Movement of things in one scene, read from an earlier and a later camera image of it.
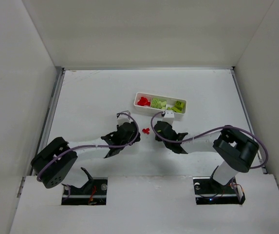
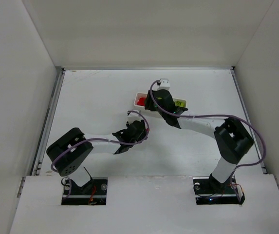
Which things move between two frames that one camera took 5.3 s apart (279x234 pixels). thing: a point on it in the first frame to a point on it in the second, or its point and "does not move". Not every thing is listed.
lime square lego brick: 179,105 does not move
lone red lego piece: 143,101 does not move
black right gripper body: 162,129 to 150,100
